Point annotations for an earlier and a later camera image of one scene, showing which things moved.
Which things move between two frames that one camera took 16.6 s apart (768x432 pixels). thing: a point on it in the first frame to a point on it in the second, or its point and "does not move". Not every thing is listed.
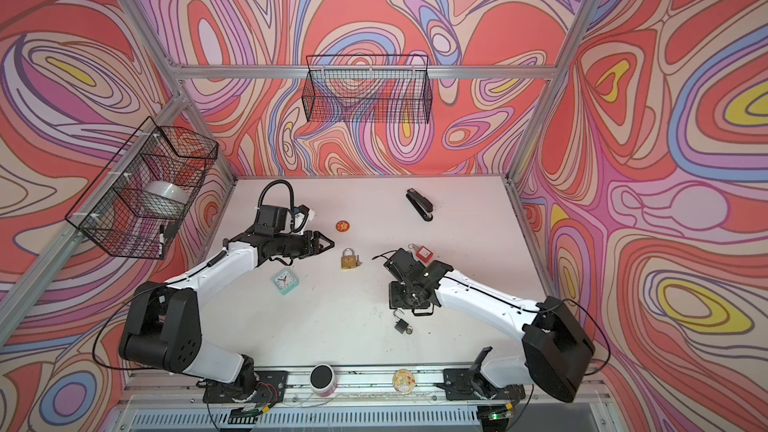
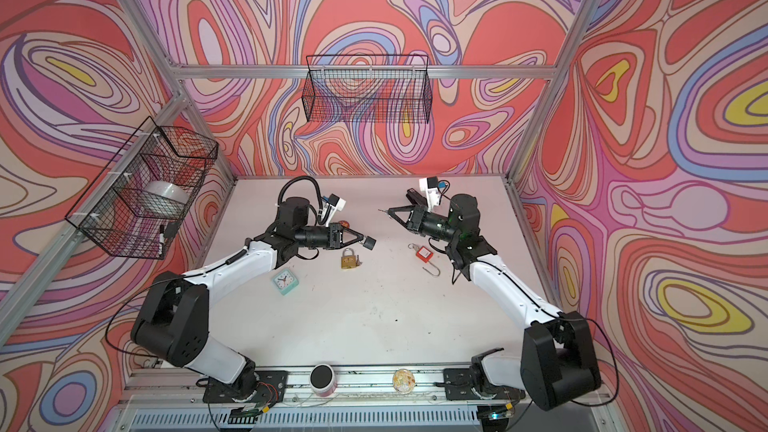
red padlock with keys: (423, 253) does not move
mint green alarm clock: (285, 281) does not move
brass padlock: (349, 260) does not move
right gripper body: (401, 297) to (431, 224)
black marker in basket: (162, 240) does not move
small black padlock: (401, 325) to (369, 243)
